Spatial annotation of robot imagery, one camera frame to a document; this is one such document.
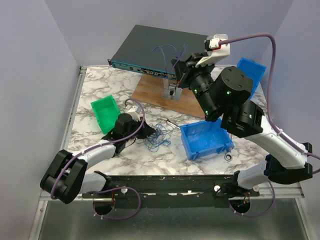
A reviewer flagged near blue plastic bin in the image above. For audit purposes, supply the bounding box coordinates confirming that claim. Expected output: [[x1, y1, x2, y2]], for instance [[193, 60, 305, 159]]
[[180, 118, 235, 161]]

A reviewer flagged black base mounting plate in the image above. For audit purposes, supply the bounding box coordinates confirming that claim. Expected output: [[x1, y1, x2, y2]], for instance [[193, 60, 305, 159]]
[[82, 174, 260, 211]]

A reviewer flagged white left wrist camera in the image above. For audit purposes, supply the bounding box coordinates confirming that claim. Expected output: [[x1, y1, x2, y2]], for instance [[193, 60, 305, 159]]
[[127, 105, 142, 121]]

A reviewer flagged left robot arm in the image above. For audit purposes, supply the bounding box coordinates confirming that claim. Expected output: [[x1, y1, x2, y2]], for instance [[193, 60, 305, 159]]
[[40, 113, 156, 204]]

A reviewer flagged light blue thin cable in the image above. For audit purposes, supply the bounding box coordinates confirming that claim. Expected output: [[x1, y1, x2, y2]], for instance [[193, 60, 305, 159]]
[[144, 122, 172, 153]]

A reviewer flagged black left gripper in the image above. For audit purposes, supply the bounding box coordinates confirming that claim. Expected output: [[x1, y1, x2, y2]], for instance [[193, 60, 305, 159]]
[[124, 117, 156, 142]]

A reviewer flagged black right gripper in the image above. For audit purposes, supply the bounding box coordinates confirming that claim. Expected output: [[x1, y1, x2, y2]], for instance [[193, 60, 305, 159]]
[[170, 52, 217, 120]]

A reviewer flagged grey metal bracket fixture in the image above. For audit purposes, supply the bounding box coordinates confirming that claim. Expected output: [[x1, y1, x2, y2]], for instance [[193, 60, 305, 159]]
[[162, 78, 183, 101]]

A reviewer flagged black T-shaped tool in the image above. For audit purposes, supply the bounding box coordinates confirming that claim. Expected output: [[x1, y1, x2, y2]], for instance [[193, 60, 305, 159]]
[[165, 119, 180, 129]]

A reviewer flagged silver ratchet wrench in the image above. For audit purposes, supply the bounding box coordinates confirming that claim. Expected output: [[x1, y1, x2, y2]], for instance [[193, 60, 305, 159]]
[[224, 133, 234, 162]]

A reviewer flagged brown wooden board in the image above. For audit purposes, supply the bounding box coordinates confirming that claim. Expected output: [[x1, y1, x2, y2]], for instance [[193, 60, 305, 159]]
[[131, 74, 205, 119]]

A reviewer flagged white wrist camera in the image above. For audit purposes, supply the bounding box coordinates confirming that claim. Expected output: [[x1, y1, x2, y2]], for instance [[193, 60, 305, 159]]
[[127, 105, 142, 121], [195, 34, 230, 68]]

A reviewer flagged blue plastic bin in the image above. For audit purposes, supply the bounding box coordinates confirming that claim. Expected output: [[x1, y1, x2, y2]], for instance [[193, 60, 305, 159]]
[[236, 57, 267, 100], [180, 118, 235, 161]]

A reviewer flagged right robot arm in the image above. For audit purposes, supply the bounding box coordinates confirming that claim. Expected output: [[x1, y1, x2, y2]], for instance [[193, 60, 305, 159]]
[[171, 53, 313, 196]]

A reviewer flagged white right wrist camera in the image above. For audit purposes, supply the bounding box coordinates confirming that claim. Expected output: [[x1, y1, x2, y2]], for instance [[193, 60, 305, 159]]
[[195, 34, 230, 68]]

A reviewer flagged grey network switch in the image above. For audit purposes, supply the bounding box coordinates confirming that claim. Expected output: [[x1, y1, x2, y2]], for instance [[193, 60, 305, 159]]
[[108, 25, 207, 81]]

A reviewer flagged aluminium frame rail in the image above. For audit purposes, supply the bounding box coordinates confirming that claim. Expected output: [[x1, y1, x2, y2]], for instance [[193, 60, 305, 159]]
[[27, 65, 307, 240]]

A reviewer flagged green plastic bin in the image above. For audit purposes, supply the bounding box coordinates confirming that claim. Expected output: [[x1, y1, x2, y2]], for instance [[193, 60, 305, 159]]
[[90, 95, 121, 134]]

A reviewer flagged far blue plastic bin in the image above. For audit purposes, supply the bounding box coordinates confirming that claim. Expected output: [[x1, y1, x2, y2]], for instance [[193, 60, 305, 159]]
[[236, 57, 267, 100]]

